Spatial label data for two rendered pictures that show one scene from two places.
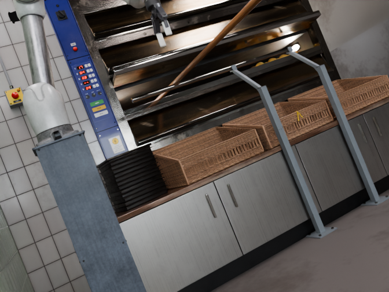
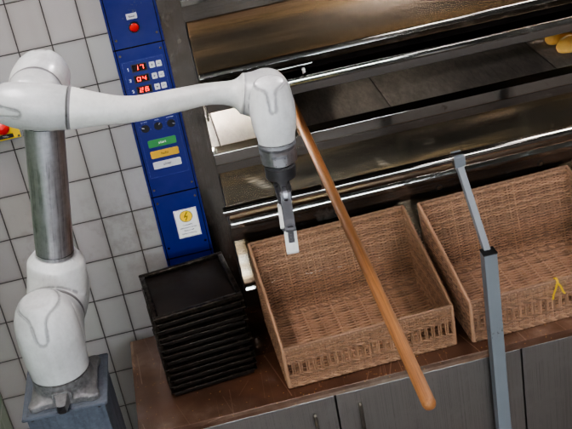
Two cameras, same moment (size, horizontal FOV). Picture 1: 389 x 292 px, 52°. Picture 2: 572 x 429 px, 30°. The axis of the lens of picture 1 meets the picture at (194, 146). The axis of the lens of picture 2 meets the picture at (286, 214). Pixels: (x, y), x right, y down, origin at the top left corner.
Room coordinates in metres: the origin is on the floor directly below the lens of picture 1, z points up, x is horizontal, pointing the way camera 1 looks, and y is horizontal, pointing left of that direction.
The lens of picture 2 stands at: (-0.26, -0.74, 2.63)
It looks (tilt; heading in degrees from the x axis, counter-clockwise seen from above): 29 degrees down; 17
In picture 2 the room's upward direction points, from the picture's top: 11 degrees counter-clockwise
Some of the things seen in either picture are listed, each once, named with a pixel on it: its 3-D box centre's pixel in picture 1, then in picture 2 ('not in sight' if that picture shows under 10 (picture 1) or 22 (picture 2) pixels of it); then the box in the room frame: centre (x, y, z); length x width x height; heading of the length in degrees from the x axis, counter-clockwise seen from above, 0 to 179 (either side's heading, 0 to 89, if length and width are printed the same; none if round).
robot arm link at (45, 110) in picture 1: (44, 108); (48, 331); (1.75, 0.55, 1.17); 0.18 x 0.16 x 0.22; 16
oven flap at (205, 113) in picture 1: (240, 94); (483, 136); (3.03, -0.47, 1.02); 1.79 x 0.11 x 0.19; 112
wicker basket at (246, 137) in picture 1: (204, 152); (348, 292); (2.56, -0.04, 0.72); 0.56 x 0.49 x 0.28; 114
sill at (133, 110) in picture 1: (231, 77); (477, 95); (3.05, -0.46, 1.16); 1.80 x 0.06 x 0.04; 112
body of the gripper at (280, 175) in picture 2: (154, 9); (281, 179); (1.95, -0.07, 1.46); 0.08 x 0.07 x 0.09; 19
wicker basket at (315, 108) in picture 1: (275, 122); (522, 248); (2.79, -0.59, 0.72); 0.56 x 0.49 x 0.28; 114
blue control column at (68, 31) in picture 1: (92, 152); (153, 93); (3.48, 0.85, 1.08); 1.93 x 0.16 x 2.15; 22
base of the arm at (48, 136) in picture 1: (56, 136); (62, 381); (1.72, 0.54, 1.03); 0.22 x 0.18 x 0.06; 20
